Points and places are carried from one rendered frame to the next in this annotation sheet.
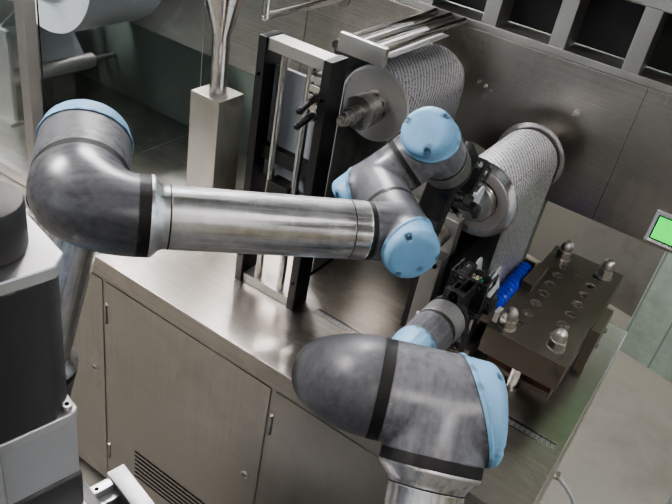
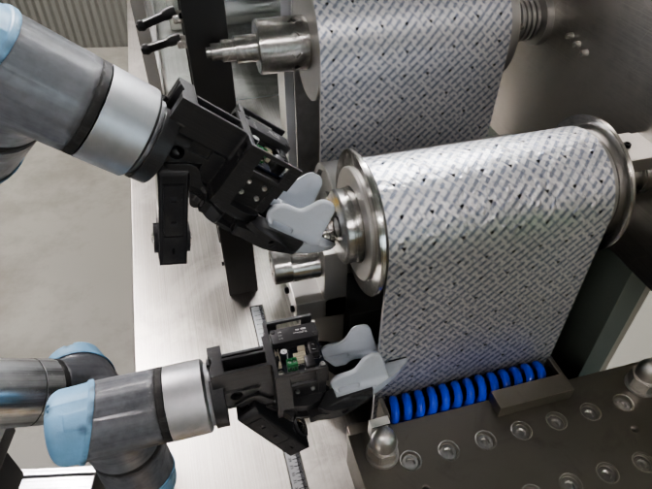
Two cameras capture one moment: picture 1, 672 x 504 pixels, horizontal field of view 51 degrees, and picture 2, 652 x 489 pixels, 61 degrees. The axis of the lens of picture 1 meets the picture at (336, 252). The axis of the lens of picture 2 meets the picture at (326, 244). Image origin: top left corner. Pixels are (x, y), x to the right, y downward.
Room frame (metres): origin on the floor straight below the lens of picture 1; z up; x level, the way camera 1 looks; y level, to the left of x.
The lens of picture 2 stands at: (0.83, -0.52, 1.60)
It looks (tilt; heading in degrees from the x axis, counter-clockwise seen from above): 42 degrees down; 46
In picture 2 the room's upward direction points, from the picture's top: straight up
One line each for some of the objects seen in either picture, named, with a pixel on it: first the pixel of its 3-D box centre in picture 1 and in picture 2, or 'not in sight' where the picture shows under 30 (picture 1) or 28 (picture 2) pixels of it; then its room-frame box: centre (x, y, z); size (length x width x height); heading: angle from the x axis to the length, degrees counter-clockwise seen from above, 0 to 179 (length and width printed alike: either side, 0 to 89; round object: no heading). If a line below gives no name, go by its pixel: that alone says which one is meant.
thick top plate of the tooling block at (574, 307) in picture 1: (555, 310); (538, 469); (1.21, -0.47, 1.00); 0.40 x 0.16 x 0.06; 152
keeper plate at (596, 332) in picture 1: (594, 340); not in sight; (1.18, -0.56, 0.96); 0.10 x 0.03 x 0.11; 152
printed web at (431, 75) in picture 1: (434, 191); (416, 200); (1.32, -0.18, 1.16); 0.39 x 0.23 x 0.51; 62
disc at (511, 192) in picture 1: (478, 198); (358, 223); (1.15, -0.23, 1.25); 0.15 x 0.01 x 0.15; 62
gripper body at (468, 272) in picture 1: (462, 297); (269, 375); (1.02, -0.23, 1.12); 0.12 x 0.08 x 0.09; 152
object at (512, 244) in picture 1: (512, 248); (476, 332); (1.23, -0.35, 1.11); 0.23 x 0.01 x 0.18; 152
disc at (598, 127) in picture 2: (528, 157); (582, 183); (1.37, -0.35, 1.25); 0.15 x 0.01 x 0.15; 62
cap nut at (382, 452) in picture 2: (510, 317); (383, 442); (1.08, -0.35, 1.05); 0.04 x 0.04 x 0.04
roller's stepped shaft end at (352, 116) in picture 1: (348, 117); (231, 49); (1.20, 0.02, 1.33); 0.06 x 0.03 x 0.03; 152
